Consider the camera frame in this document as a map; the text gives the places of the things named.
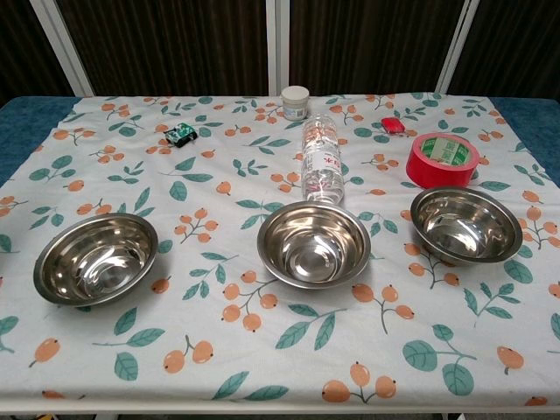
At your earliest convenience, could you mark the stainless steel bowl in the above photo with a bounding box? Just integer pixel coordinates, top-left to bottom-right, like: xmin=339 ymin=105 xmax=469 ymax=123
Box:
xmin=33 ymin=213 xmax=159 ymax=307
xmin=256 ymin=200 xmax=372 ymax=291
xmin=409 ymin=186 xmax=524 ymax=267

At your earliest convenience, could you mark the clear plastic water bottle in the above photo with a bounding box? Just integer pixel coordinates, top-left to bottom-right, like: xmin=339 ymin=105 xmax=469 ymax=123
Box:
xmin=300 ymin=112 xmax=345 ymax=207

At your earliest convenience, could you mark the white lidded jar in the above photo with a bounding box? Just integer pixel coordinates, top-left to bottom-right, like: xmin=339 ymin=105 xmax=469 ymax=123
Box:
xmin=281 ymin=86 xmax=310 ymax=123

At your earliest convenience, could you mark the small green black block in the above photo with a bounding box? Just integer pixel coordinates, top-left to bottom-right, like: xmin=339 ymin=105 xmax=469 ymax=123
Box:
xmin=164 ymin=122 xmax=199 ymax=148

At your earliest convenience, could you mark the small red block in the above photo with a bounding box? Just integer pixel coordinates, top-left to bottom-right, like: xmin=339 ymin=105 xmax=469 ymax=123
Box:
xmin=380 ymin=115 xmax=406 ymax=135

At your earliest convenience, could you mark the floral fruit print tablecloth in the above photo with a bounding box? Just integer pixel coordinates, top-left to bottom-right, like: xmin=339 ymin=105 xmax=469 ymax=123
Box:
xmin=0 ymin=93 xmax=560 ymax=407

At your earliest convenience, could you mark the red tape roll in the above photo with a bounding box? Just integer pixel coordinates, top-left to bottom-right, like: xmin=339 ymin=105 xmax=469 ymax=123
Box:
xmin=405 ymin=132 xmax=481 ymax=194

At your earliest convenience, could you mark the white partition post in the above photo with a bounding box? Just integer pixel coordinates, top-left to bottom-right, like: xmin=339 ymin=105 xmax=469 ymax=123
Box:
xmin=29 ymin=0 xmax=96 ymax=98
xmin=266 ymin=0 xmax=291 ymax=96
xmin=436 ymin=0 xmax=481 ymax=94

